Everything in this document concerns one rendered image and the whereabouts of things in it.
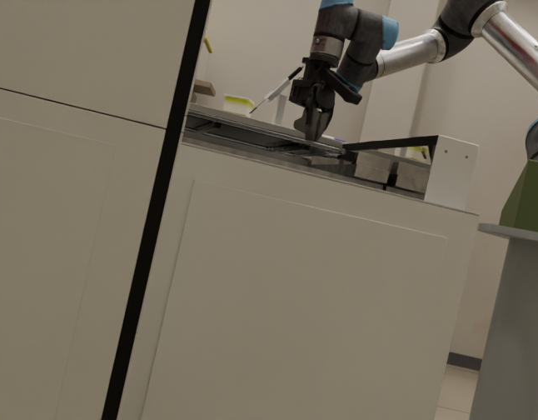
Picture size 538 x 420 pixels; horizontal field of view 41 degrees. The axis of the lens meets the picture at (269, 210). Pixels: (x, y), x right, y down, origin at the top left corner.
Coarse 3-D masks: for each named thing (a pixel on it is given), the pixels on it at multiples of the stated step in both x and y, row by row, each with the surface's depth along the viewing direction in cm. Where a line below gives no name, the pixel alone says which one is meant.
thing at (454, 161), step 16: (448, 144) 143; (464, 144) 144; (448, 160) 144; (464, 160) 144; (432, 176) 143; (448, 176) 144; (464, 176) 145; (432, 192) 143; (448, 192) 144; (464, 192) 145; (464, 208) 145
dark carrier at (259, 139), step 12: (192, 120) 158; (204, 120) 153; (216, 132) 176; (228, 132) 168; (240, 132) 162; (252, 132) 156; (252, 144) 186; (264, 144) 178; (276, 144) 171; (288, 144) 164
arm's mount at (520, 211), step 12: (528, 168) 166; (528, 180) 166; (516, 192) 170; (528, 192) 166; (516, 204) 167; (528, 204) 166; (504, 216) 176; (516, 216) 166; (528, 216) 166; (528, 228) 166
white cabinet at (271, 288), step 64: (192, 192) 125; (256, 192) 128; (320, 192) 131; (192, 256) 125; (256, 256) 128; (320, 256) 131; (384, 256) 134; (448, 256) 138; (192, 320) 126; (256, 320) 129; (320, 320) 132; (384, 320) 135; (448, 320) 139; (128, 384) 124; (192, 384) 127; (256, 384) 130; (320, 384) 133; (384, 384) 136
